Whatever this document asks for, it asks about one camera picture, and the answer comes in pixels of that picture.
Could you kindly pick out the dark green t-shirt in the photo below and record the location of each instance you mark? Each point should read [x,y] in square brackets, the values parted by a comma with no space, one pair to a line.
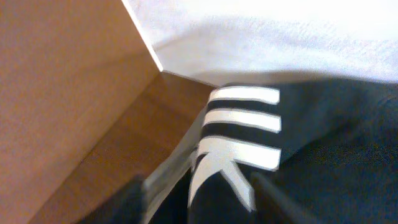
[320,151]

